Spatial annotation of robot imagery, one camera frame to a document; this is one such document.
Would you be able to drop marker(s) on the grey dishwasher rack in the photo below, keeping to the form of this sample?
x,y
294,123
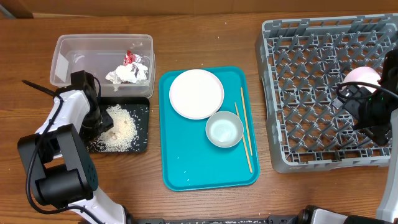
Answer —
x,y
300,63

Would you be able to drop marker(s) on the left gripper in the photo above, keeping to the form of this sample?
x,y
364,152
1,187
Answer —
x,y
108,122

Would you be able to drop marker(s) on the black plastic tray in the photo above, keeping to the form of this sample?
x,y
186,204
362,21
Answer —
x,y
141,124

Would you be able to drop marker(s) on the clear plastic bin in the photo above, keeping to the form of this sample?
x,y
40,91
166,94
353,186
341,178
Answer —
x,y
100,54

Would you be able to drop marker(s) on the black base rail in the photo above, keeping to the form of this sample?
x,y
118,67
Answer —
x,y
309,215

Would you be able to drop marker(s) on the red foil snack wrapper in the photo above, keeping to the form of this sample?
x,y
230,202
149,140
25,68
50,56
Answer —
x,y
132,57

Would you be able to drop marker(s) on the pile of rice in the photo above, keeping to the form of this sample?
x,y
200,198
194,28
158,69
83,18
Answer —
x,y
119,127

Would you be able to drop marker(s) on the white napkin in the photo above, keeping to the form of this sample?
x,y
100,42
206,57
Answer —
x,y
116,76

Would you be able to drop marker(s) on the grey bowl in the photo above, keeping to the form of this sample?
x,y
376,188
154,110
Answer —
x,y
224,129

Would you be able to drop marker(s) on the teal serving tray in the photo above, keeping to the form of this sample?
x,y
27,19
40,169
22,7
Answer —
x,y
189,160

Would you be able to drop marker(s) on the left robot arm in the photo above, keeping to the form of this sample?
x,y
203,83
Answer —
x,y
60,174

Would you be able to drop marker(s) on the wooden chopstick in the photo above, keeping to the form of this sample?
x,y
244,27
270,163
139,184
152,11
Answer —
x,y
246,120
244,141

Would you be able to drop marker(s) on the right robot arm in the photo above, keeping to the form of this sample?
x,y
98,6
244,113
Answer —
x,y
381,134

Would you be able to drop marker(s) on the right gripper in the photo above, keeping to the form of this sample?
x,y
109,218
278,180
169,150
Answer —
x,y
351,107

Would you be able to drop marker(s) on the small pink plate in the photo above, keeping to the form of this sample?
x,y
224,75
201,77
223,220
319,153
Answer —
x,y
363,74

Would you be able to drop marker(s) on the large white plate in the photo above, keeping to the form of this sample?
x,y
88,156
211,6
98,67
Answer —
x,y
196,94

